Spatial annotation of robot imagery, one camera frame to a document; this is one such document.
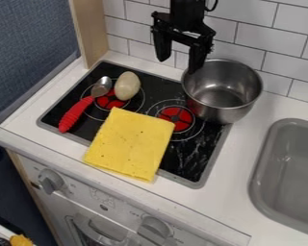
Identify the red handled silver spoon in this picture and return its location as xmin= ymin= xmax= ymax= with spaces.
xmin=57 ymin=75 xmax=115 ymax=135

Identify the yellow cloth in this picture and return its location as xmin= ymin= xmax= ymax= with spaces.
xmin=82 ymin=107 xmax=178 ymax=184

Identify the beige toy potato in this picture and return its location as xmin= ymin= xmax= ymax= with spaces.
xmin=113 ymin=70 xmax=142 ymax=102

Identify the toy stove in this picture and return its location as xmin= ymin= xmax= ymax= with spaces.
xmin=36 ymin=60 xmax=233 ymax=189

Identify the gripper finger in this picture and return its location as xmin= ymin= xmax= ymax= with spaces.
xmin=151 ymin=30 xmax=175 ymax=63
xmin=186 ymin=43 xmax=213 ymax=75

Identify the toy sink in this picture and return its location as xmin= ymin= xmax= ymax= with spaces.
xmin=247 ymin=117 xmax=308 ymax=238

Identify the silver pot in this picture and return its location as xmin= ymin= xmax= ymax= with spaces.
xmin=179 ymin=58 xmax=265 ymax=125

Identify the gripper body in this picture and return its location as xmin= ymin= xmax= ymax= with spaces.
xmin=149 ymin=11 xmax=218 ymax=49

